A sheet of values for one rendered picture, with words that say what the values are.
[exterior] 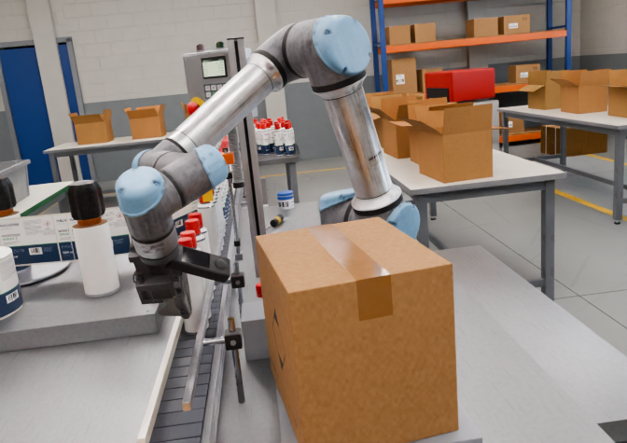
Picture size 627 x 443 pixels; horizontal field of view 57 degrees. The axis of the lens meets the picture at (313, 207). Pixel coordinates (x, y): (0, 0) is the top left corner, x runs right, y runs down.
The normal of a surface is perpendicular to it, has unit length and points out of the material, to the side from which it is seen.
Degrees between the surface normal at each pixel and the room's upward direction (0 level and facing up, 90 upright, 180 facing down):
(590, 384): 0
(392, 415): 90
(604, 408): 0
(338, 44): 82
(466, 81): 90
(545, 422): 0
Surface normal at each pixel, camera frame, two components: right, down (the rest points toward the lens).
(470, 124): 0.22, 0.37
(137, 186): -0.03, -0.73
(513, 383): -0.09, -0.97
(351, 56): 0.61, 0.00
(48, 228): -0.01, 0.24
